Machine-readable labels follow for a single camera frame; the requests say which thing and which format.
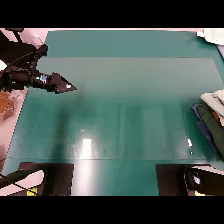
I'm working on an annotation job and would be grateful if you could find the black office chair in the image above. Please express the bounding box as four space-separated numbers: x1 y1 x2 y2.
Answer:
0 28 38 66

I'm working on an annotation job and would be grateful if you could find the white T-shirt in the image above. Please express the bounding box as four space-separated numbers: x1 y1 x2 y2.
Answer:
199 92 224 127

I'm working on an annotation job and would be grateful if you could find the blue garment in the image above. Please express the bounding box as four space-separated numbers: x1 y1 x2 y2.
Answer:
191 102 218 152

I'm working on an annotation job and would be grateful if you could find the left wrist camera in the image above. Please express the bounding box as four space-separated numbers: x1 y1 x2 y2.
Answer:
29 44 50 73

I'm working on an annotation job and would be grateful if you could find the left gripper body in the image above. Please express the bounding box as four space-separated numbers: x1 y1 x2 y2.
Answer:
49 71 78 95

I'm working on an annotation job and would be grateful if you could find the white garment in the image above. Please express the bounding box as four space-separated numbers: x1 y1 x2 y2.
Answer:
196 28 224 46
213 88 224 103

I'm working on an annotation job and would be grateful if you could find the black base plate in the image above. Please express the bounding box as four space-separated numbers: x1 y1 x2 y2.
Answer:
18 161 75 197
155 163 212 197

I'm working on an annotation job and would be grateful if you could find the orange garment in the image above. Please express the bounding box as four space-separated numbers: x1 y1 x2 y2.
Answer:
211 111 223 123

